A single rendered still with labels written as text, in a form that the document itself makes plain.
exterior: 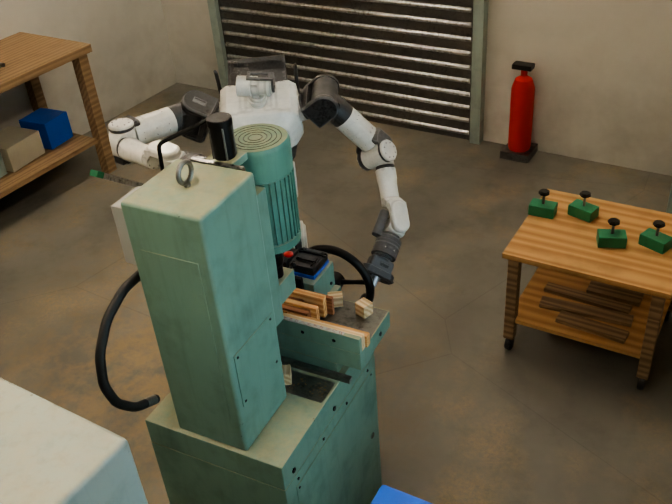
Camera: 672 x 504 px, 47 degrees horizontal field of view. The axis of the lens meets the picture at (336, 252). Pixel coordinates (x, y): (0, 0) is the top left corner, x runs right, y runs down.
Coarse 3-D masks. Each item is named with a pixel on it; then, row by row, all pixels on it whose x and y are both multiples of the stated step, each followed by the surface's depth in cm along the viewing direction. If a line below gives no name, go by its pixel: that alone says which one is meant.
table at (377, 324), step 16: (336, 288) 247; (352, 304) 235; (336, 320) 229; (352, 320) 229; (368, 320) 228; (384, 320) 229; (288, 336) 226; (304, 352) 227; (320, 352) 223; (336, 352) 220; (368, 352) 222
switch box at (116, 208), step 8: (120, 200) 180; (112, 208) 178; (120, 208) 177; (120, 216) 179; (120, 224) 180; (120, 232) 182; (120, 240) 183; (128, 240) 182; (128, 248) 184; (128, 256) 185
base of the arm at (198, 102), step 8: (184, 96) 255; (192, 96) 256; (200, 96) 257; (208, 96) 258; (184, 104) 254; (192, 104) 255; (200, 104) 256; (208, 104) 257; (216, 104) 258; (192, 112) 254; (200, 112) 254; (208, 112) 255; (200, 128) 259; (184, 136) 265; (192, 136) 265; (200, 136) 263
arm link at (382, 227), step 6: (384, 210) 270; (378, 216) 270; (384, 216) 269; (378, 222) 268; (384, 222) 269; (390, 222) 268; (378, 228) 267; (384, 228) 270; (390, 228) 267; (372, 234) 269; (378, 234) 267; (384, 234) 266; (390, 234) 266; (396, 234) 268; (402, 234) 269; (390, 240) 265; (396, 240) 266
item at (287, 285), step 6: (288, 270) 223; (288, 276) 221; (294, 276) 225; (282, 282) 219; (288, 282) 222; (294, 282) 225; (282, 288) 219; (288, 288) 223; (294, 288) 226; (282, 294) 220; (288, 294) 223; (282, 300) 221
